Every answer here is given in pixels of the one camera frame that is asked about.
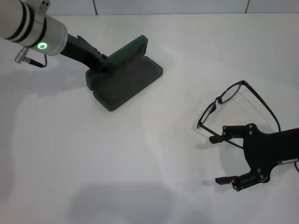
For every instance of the black glasses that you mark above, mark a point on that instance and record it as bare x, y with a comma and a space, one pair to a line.
243, 82

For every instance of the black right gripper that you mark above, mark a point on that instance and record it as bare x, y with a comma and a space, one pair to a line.
268, 149

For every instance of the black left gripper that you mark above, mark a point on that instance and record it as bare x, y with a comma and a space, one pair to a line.
77, 49

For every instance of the green glasses case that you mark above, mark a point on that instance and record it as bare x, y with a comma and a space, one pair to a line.
130, 81

